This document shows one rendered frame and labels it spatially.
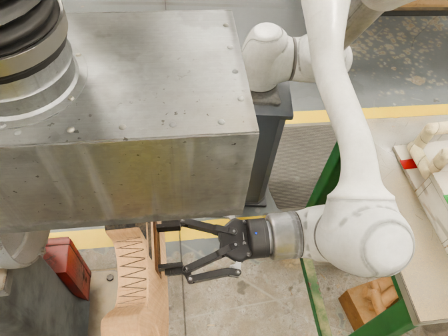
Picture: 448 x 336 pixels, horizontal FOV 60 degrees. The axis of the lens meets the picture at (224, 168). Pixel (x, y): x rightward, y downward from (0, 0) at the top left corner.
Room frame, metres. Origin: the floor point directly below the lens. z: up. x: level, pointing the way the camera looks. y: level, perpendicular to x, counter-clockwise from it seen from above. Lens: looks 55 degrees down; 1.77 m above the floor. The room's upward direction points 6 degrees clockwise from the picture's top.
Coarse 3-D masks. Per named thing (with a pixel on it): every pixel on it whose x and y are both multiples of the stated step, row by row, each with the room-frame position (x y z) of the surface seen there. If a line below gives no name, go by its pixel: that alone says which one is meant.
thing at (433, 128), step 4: (428, 124) 0.71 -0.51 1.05; (432, 124) 0.71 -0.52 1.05; (436, 124) 0.71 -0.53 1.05; (440, 124) 0.71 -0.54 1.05; (444, 124) 0.71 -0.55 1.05; (428, 128) 0.70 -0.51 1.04; (432, 128) 0.70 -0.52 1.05; (436, 128) 0.70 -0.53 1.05; (440, 128) 0.70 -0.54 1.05; (444, 128) 0.70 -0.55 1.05; (428, 132) 0.69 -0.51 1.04; (432, 132) 0.69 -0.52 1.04; (436, 132) 0.69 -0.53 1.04; (440, 132) 0.70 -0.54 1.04; (444, 132) 0.70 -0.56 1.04
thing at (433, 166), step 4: (436, 156) 0.63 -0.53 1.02; (440, 156) 0.62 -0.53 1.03; (432, 160) 0.63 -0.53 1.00; (436, 160) 0.62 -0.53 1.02; (440, 160) 0.62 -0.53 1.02; (444, 160) 0.61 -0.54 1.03; (432, 164) 0.62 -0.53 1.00; (436, 164) 0.62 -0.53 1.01; (440, 164) 0.61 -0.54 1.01; (444, 164) 0.61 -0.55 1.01; (432, 168) 0.62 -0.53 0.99; (436, 168) 0.61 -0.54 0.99; (440, 168) 0.61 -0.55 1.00; (432, 172) 0.61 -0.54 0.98
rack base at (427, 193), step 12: (432, 180) 0.56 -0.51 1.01; (444, 180) 0.56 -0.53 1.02; (420, 192) 0.56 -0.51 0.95; (432, 192) 0.54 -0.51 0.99; (444, 192) 0.52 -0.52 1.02; (432, 204) 0.52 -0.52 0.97; (444, 204) 0.50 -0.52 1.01; (432, 216) 0.50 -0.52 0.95; (444, 216) 0.48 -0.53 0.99; (444, 228) 0.46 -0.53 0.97; (444, 240) 0.44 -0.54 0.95
